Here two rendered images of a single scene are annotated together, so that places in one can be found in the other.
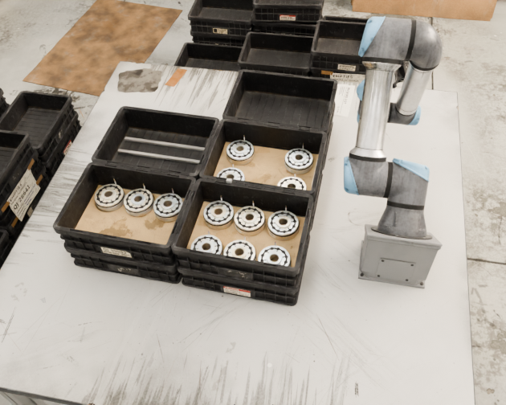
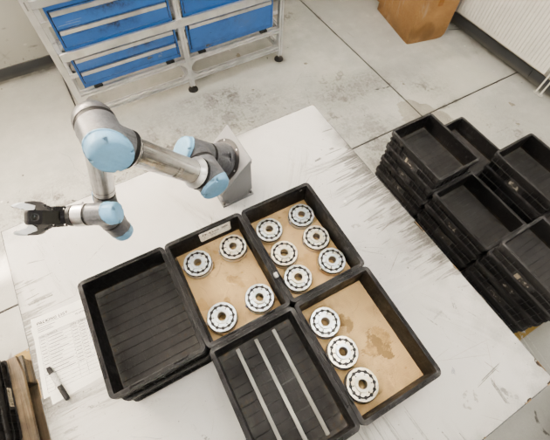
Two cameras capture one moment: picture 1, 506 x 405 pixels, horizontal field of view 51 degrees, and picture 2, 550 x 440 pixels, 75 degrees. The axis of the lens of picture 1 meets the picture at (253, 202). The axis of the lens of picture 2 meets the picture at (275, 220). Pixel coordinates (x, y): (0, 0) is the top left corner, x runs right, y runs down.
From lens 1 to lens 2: 1.55 m
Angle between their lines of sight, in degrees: 63
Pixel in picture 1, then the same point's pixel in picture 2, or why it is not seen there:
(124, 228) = (370, 342)
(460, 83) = not seen: outside the picture
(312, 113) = (124, 299)
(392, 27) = (104, 120)
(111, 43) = not seen: outside the picture
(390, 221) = (227, 158)
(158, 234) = (349, 310)
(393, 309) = (259, 168)
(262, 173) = (230, 285)
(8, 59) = not seen: outside the picture
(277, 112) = (142, 331)
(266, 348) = (338, 209)
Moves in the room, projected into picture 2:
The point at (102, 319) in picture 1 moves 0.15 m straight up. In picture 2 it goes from (418, 312) to (434, 302)
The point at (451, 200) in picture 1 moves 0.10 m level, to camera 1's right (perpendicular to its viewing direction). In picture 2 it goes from (147, 179) to (134, 167)
